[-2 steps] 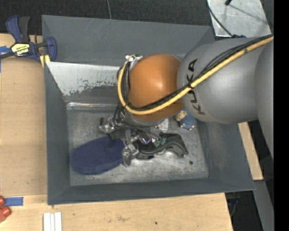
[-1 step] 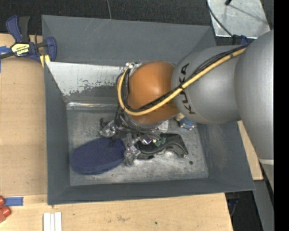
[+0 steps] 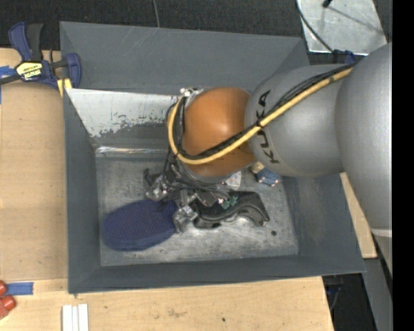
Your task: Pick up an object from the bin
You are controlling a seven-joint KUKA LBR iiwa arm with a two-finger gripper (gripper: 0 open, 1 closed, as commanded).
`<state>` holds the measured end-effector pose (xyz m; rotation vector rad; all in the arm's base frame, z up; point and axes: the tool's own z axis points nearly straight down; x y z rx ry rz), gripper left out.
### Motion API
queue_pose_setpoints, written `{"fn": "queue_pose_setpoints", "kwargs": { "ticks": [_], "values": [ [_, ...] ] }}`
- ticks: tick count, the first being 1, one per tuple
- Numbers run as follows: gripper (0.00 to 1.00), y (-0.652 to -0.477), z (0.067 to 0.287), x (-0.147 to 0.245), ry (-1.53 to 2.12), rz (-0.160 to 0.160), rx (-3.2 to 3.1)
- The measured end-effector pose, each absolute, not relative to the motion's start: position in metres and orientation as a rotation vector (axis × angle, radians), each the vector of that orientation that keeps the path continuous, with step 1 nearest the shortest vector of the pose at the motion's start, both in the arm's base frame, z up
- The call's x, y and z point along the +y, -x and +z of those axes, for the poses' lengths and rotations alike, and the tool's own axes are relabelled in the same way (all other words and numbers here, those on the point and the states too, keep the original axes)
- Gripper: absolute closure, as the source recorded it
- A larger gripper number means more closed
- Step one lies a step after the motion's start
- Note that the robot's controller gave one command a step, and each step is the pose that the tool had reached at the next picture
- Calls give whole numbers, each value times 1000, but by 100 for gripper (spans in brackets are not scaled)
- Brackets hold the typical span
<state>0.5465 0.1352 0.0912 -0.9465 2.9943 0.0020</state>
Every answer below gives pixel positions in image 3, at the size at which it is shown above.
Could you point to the black curved plastic tool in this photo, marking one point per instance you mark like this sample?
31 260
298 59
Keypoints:
245 209

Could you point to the blue and cream toy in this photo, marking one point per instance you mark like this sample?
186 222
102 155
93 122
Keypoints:
269 178

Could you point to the dark blue oval sponge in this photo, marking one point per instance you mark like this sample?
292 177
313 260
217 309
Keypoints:
138 224

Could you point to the grey metal bin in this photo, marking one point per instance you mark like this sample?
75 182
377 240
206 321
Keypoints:
131 64

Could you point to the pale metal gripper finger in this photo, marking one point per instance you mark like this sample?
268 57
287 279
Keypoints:
184 217
157 191

